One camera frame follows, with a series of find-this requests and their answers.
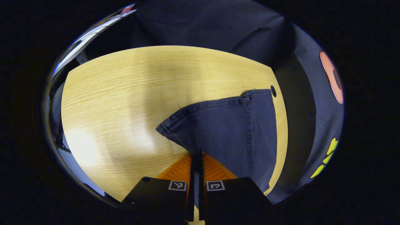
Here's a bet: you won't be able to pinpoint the dark blue jeans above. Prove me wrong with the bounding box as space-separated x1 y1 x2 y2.
156 89 278 193

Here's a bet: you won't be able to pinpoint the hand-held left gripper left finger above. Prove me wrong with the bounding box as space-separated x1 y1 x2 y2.
119 151 196 223

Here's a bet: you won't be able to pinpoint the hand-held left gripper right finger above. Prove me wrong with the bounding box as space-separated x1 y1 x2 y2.
198 151 274 221

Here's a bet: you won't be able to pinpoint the black backdrop cloth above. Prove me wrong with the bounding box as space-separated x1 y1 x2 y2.
133 0 345 205

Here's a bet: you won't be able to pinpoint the white board with red mark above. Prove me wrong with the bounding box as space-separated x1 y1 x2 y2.
52 3 137 78

